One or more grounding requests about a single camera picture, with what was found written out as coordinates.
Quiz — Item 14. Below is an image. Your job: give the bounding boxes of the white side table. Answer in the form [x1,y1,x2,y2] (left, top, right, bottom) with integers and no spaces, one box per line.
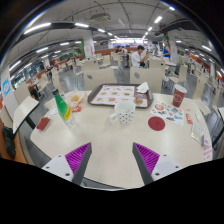
[12,95,40,135]

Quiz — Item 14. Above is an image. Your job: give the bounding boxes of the white polka-dot mug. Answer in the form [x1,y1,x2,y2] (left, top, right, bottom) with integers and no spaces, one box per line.
[109,100,137,126]

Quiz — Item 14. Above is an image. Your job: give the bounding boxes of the white banner blue sign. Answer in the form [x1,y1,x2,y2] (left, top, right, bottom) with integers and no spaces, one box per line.
[0,66,16,111]

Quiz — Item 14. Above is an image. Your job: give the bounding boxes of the pink printed paper slip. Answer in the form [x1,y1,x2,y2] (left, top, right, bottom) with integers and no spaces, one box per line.
[201,139,213,163]

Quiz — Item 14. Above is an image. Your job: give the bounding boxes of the red paper cup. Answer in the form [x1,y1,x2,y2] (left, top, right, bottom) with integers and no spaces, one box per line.
[171,83,188,109]

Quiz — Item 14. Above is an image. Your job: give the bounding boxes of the ceiling air conditioner unit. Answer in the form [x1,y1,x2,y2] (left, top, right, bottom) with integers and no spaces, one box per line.
[89,12,113,24]

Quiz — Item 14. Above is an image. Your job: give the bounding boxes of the clear food wrapper bag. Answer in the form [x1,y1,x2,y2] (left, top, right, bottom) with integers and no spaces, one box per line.
[64,91,88,108]

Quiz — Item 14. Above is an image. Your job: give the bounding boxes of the green drink bottle black cap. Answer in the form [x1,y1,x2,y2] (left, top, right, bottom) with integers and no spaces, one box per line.
[52,88,78,128]

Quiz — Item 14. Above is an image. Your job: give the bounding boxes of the dark brown food tray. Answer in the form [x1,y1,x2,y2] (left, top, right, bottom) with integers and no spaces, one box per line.
[87,83,155,110]

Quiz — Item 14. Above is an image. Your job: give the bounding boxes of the colourful printed flyer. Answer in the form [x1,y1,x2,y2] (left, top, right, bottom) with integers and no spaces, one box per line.
[149,100,185,127]

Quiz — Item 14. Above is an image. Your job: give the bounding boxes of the beige chair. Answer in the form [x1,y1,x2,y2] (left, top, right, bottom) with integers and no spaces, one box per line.
[129,66,165,94]
[83,68,116,91]

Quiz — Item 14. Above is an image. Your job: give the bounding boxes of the group of ceiling lights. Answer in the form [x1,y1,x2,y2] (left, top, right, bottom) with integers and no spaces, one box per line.
[8,4,214,73]

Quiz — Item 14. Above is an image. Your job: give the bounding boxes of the group of beige chairs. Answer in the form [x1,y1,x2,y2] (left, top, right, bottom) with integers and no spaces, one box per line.
[13,49,224,111]

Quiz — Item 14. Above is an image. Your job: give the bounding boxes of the white paper card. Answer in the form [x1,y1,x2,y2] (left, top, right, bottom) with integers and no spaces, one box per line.
[48,107,60,118]

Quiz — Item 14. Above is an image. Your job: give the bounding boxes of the brown food piece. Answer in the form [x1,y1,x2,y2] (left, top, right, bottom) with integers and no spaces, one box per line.
[133,94,145,106]

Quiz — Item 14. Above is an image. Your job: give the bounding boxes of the crumpled white napkin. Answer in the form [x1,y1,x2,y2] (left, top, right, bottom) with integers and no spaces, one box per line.
[136,81,150,94]

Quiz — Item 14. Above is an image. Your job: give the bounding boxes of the shiny clear plastic packet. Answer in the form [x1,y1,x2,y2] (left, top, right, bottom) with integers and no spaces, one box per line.
[190,122,205,145]

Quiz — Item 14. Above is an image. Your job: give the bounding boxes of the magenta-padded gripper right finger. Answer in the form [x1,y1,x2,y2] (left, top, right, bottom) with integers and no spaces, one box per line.
[131,142,183,186]

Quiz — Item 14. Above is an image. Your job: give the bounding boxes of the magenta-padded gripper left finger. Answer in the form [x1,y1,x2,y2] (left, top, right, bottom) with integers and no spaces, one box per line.
[41,142,93,186]

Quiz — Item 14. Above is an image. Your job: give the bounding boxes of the dark red card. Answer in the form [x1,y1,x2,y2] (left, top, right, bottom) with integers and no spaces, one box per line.
[35,116,51,131]

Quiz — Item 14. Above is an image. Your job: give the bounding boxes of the flat round red coaster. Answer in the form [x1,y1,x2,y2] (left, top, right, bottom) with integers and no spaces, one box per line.
[147,115,166,132]

